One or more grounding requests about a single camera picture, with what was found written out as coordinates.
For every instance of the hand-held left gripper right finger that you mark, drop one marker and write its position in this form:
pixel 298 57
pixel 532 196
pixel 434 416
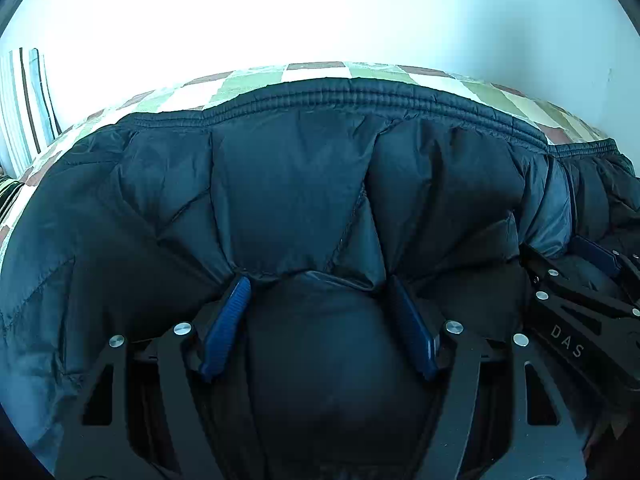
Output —
pixel 412 330

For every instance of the striped headboard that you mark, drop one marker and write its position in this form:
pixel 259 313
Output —
pixel 25 105

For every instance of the black puffer jacket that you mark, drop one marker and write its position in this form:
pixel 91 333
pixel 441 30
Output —
pixel 300 185

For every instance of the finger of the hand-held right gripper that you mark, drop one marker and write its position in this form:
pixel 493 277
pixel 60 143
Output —
pixel 597 255
pixel 545 267

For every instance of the striped pillow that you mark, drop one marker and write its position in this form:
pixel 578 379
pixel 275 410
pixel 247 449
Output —
pixel 7 192

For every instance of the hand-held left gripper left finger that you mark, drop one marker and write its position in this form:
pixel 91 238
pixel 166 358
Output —
pixel 227 322

